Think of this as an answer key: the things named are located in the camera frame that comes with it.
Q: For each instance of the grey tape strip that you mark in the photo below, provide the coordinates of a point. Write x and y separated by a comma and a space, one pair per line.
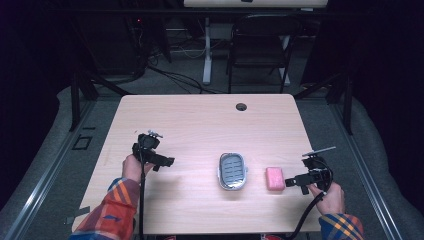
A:
78, 213

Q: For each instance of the white desk with legs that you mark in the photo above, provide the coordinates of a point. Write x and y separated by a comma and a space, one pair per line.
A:
207, 66

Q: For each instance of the pink sponge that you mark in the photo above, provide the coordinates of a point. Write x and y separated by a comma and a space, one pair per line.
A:
275, 178

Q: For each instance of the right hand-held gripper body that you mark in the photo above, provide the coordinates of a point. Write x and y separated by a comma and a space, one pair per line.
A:
319, 168

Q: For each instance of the person's left hand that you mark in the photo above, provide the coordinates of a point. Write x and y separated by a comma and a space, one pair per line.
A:
131, 168

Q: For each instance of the black tape square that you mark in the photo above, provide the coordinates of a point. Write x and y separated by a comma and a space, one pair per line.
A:
74, 143

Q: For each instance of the grey soap dish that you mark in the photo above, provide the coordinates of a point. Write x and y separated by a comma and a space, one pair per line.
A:
232, 171

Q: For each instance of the person's right hand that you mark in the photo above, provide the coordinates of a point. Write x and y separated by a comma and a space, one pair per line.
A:
331, 201

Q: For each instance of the aluminium floor rail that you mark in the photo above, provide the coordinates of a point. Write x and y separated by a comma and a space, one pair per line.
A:
366, 173
50, 173

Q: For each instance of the black metal stand frame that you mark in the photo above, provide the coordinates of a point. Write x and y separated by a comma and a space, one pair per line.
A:
347, 106
75, 100

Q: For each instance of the black folding chair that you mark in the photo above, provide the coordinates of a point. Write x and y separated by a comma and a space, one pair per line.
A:
260, 50

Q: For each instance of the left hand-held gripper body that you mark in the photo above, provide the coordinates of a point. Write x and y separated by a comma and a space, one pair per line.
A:
145, 146

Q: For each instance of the dark equipment cabinet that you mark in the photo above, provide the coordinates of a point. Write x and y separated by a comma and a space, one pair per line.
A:
110, 43

